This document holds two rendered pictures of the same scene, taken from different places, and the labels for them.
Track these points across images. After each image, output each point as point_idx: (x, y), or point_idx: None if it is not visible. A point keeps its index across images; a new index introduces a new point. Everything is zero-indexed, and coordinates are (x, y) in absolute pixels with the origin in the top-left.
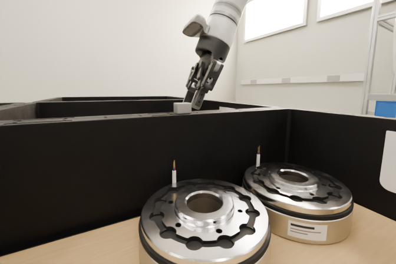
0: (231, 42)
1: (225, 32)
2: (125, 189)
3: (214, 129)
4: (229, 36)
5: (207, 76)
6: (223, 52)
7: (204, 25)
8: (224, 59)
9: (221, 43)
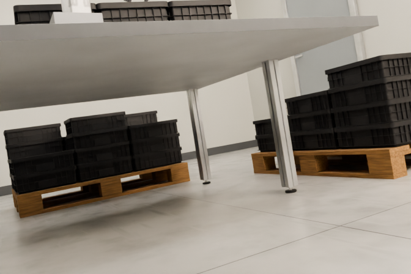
0: None
1: None
2: None
3: None
4: None
5: None
6: None
7: None
8: None
9: None
